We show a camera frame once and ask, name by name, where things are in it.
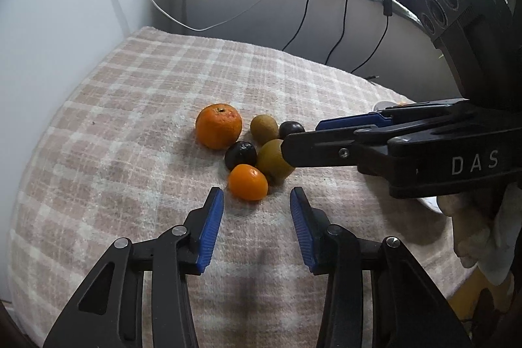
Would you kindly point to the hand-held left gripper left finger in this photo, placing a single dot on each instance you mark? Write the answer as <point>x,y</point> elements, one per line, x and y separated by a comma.
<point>210,234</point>

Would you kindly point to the floral white plate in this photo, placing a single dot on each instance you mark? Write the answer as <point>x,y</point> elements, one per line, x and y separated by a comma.
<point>384,104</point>

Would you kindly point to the dark purple plum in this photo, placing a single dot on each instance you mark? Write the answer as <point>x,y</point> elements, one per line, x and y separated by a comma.
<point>240,155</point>
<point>291,127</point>

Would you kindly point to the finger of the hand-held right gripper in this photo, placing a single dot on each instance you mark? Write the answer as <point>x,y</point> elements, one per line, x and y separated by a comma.
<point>350,121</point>
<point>318,150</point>

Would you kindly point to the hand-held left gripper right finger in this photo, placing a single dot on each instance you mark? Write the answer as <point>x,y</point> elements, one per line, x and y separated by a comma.
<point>304,234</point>

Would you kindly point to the mandarin with stem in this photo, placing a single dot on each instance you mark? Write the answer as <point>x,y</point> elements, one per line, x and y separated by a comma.
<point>219,126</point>

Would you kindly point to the checked beige tablecloth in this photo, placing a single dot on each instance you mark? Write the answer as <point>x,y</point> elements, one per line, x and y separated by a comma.
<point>122,168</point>

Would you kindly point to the small orange kumquat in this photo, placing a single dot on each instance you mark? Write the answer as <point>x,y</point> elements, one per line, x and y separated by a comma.
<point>247,182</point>

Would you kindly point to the small green-brown fruit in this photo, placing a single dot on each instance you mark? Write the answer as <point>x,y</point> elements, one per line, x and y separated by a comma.
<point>264,129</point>

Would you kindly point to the person's right hand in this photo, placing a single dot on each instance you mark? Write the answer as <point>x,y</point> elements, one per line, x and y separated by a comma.
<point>477,229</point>

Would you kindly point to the large green-brown fruit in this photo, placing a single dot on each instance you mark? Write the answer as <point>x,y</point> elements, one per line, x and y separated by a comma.
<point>273,160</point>

